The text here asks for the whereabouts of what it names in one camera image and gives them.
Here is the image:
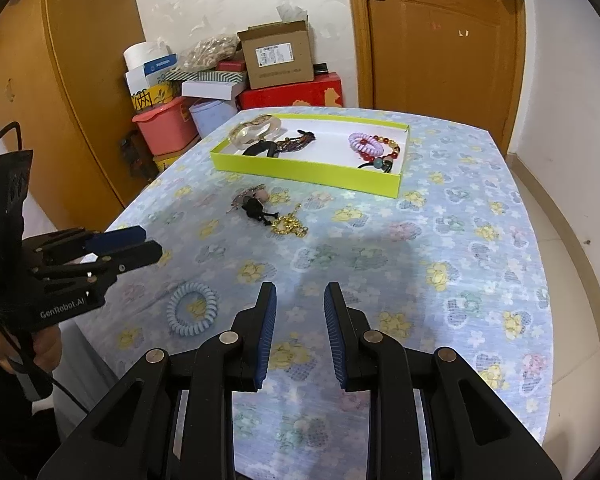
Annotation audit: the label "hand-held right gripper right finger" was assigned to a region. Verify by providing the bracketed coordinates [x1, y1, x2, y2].
[323, 281, 563, 480]

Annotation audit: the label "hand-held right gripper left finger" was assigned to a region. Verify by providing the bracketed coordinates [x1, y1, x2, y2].
[45, 281, 277, 480]

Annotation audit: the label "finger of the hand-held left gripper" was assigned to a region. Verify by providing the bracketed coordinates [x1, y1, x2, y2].
[34, 226, 147, 262]
[30, 240, 164, 291]

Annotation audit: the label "light blue spiral hair tie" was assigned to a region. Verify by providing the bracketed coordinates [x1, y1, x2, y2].
[166, 282, 220, 337]

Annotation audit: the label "gold chain bracelet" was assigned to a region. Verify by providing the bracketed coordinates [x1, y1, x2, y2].
[271, 205, 311, 236]

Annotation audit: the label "rhinestone hair clip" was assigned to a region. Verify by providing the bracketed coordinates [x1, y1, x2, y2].
[230, 185, 261, 211]

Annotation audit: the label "black bow hair tie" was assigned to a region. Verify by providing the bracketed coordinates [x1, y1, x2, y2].
[242, 190, 276, 226]

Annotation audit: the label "black wristband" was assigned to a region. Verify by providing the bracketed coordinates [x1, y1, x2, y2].
[242, 141, 281, 158]

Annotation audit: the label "lime green tray box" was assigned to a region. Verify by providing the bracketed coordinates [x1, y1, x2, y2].
[210, 114, 412, 199]

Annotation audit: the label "beige translucent hair claw clip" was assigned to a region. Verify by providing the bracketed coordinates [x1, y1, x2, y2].
[228, 116, 286, 148]

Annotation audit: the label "black hair tie green bead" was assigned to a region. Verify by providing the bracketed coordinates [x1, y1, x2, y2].
[356, 156, 398, 175]

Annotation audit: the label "dark brown bead bracelet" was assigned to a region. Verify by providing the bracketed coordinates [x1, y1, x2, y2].
[275, 132, 317, 153]

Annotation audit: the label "purple spiral hair tie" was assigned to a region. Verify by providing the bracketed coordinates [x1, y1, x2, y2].
[348, 131, 381, 157]

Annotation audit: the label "red bead bracelet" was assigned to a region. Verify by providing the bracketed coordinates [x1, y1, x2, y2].
[367, 133, 403, 158]

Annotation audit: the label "person's left hand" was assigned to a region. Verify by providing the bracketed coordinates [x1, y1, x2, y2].
[0, 327, 63, 377]

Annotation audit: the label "yellow box black characters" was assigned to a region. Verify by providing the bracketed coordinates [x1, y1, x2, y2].
[152, 140, 201, 171]

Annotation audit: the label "pink plastic bin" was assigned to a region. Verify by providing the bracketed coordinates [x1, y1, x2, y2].
[132, 96, 201, 157]

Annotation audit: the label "yellow patterned carton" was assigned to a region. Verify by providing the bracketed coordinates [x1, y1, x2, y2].
[130, 80, 176, 113]

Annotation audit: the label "blue floral tablecloth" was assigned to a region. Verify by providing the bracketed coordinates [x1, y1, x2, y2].
[77, 106, 553, 448]

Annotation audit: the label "white flat box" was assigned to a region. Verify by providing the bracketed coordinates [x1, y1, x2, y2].
[181, 80, 246, 101]

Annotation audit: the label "blue and white carton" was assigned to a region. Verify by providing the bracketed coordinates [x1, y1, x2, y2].
[126, 54, 178, 93]

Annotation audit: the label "large white paper roll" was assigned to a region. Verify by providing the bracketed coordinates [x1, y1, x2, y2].
[123, 41, 173, 73]

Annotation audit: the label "green striped flat box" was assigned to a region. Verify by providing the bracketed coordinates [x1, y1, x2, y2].
[170, 70, 248, 84]

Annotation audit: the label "clear bag of nuts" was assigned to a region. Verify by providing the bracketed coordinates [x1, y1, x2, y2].
[182, 34, 241, 70]

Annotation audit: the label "red gift box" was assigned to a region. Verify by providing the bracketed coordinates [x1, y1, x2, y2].
[238, 72, 342, 112]

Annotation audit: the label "brown cardboard box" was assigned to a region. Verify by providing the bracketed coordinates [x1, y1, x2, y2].
[237, 21, 315, 91]

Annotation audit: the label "wooden door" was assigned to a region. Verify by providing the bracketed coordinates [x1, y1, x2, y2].
[345, 0, 527, 156]

